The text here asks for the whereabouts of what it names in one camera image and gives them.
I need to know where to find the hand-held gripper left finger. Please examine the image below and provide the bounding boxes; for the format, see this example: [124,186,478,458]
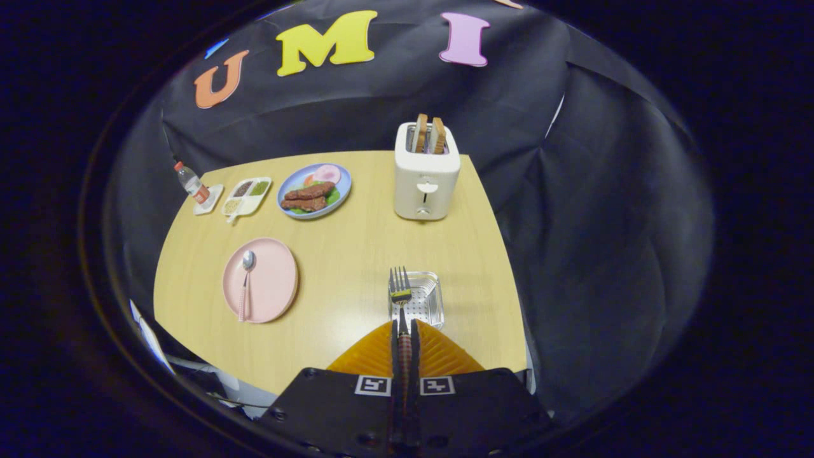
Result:
[258,318,409,458]

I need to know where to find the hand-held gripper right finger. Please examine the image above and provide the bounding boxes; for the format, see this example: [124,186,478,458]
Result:
[407,318,554,458]

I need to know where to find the spoon with chequered handle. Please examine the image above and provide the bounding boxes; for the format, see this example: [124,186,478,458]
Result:
[238,250,257,323]

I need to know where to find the perforated metal tray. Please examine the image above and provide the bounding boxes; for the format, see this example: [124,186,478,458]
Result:
[388,270,446,330]

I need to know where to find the pink plate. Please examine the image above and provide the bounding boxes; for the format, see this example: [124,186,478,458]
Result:
[222,237,300,324]

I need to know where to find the white flat panel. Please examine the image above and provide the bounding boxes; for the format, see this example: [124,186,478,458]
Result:
[129,299,177,376]

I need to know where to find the brown grilled meat strip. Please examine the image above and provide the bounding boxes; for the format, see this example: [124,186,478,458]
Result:
[281,196,327,213]
[284,182,336,202]

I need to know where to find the green lettuce leaves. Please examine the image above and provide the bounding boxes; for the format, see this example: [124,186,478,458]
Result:
[289,180,341,215]

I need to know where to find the white divided dish with beans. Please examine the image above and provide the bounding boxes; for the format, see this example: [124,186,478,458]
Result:
[221,177,273,225]

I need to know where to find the blue food plate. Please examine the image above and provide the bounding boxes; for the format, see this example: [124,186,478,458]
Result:
[277,163,352,220]

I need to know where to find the white toaster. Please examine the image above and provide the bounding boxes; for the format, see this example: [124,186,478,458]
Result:
[393,121,462,222]

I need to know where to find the small white square dish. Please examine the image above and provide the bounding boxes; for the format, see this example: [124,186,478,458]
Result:
[193,184,224,216]

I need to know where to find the clear water bottle red label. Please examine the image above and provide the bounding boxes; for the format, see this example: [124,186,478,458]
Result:
[174,161,210,205]

